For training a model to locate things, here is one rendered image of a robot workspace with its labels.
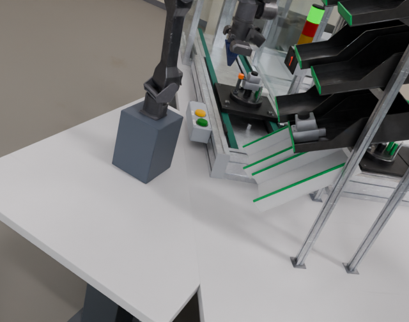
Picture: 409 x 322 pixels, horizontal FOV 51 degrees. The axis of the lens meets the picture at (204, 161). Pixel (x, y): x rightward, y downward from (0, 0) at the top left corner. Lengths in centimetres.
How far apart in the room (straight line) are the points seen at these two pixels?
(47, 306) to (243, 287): 114
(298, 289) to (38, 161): 84
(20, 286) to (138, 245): 108
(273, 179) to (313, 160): 13
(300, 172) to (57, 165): 73
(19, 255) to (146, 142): 117
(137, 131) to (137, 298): 50
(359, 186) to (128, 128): 86
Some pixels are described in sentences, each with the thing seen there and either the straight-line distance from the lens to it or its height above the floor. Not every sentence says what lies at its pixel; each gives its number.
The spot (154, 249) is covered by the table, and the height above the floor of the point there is 86.
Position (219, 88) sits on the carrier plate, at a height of 97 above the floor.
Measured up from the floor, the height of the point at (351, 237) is 86.
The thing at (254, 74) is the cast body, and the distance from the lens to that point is 178.
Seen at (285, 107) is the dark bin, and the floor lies 120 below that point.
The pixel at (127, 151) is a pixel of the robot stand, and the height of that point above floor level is 94.
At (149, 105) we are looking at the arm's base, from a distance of 129.
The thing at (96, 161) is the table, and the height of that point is 86.
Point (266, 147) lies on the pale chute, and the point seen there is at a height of 104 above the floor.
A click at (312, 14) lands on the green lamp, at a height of 139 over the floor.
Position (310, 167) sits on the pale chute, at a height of 110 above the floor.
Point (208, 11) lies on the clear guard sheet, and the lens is 278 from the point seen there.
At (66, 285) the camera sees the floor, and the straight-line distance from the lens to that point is 216.
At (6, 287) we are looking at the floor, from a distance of 216.
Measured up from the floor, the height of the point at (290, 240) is 86.
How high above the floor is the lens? 168
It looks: 32 degrees down
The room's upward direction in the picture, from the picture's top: 18 degrees clockwise
